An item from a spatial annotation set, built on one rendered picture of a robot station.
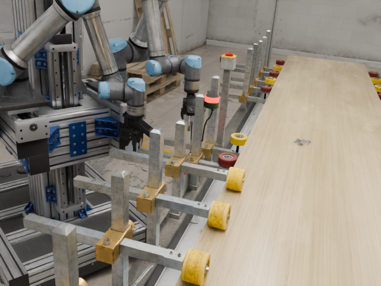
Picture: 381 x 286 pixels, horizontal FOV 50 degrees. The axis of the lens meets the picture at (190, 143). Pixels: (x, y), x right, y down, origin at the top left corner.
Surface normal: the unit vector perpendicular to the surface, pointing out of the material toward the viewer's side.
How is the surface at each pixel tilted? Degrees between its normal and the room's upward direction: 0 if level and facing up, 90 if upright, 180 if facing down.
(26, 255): 0
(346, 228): 0
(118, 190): 90
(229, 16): 90
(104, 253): 90
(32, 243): 0
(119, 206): 90
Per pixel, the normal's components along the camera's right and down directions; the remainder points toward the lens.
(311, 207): 0.07, -0.92
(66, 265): -0.30, 0.36
